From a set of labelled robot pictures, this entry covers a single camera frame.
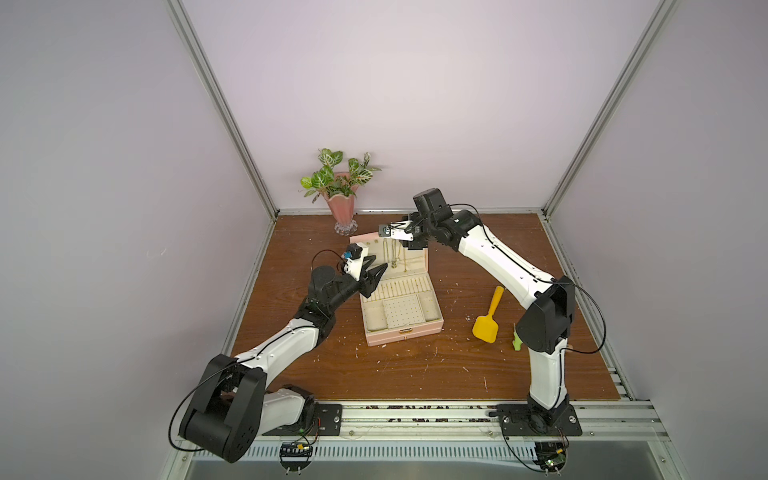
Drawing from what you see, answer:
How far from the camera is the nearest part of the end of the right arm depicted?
23.7 inches

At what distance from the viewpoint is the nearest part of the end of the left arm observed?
63 cm

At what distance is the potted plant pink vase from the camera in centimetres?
92

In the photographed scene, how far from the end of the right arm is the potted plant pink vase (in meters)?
0.34

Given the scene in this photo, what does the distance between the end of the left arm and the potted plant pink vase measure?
1.11 feet
